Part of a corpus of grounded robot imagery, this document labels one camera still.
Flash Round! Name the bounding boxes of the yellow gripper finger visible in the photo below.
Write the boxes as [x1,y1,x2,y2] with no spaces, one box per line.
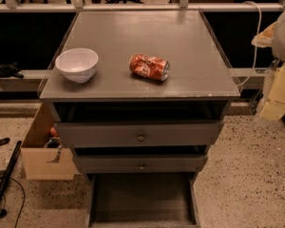
[258,63,285,122]
[252,23,276,48]

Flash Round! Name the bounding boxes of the red coke can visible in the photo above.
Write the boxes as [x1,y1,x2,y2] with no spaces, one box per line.
[129,54,170,82]

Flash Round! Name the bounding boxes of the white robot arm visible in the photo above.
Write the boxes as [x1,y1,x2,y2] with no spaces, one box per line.
[252,10,285,124]

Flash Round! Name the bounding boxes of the grey drawer cabinet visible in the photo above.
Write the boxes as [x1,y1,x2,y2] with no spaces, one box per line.
[41,10,239,174]

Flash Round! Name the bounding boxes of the grey top drawer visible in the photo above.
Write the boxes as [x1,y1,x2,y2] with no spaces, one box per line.
[55,121,223,148]

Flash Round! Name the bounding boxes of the grey middle drawer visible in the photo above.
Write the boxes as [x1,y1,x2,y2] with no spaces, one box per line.
[73,155,208,174]

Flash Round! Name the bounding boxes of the open grey bottom drawer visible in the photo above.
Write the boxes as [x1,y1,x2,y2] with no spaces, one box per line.
[85,173,201,228]

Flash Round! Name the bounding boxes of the white bowl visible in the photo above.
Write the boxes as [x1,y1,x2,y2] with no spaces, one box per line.
[55,47,99,83]

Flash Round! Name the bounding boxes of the orange ball in box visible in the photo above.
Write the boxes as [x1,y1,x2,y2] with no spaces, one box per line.
[49,127,58,137]

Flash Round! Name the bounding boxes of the cardboard box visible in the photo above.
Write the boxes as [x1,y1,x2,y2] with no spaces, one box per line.
[21,104,77,180]

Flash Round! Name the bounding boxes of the metal railing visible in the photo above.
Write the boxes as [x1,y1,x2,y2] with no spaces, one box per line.
[0,0,285,12]

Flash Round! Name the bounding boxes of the black cloth on ledge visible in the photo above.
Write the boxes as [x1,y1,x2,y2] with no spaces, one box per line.
[0,63,24,78]

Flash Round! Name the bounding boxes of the black pole on floor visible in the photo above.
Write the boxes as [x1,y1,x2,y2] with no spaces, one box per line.
[0,141,22,214]

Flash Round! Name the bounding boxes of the white cable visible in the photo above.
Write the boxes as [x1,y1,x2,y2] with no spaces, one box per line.
[236,0,264,88]

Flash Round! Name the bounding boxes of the black cable on floor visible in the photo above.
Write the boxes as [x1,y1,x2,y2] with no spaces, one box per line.
[0,176,27,228]

